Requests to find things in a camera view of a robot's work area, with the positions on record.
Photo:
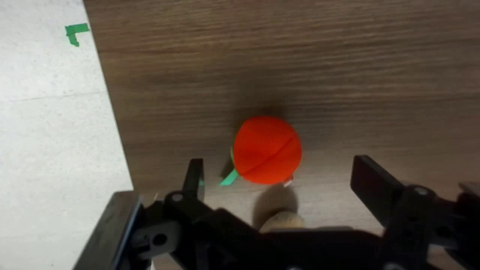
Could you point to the orange plush tomato toy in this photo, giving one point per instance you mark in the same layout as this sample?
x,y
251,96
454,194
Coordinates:
x,y
266,150

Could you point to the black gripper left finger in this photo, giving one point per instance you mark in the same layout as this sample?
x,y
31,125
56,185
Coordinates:
x,y
194,179

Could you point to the beige plush potato toy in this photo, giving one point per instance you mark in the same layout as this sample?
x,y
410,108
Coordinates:
x,y
277,209

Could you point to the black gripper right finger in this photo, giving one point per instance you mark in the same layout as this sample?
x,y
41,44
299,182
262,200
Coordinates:
x,y
380,192

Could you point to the green floor tape mark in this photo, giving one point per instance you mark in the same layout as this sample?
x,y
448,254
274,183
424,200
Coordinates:
x,y
74,30

